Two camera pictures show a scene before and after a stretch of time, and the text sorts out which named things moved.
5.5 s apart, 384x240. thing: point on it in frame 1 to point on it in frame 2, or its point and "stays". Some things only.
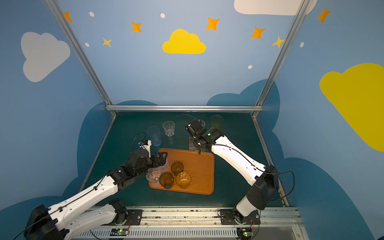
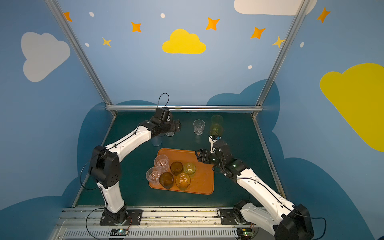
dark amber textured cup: (177, 167) stays
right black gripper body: (193, 130) to (205, 155)
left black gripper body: (154, 160) to (173, 126)
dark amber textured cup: (166, 180) stays
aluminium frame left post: (80, 55) stays
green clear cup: (192, 145) to (189, 168)
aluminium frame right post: (302, 7) stays
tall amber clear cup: (183, 179) stays
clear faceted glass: (153, 174) stays
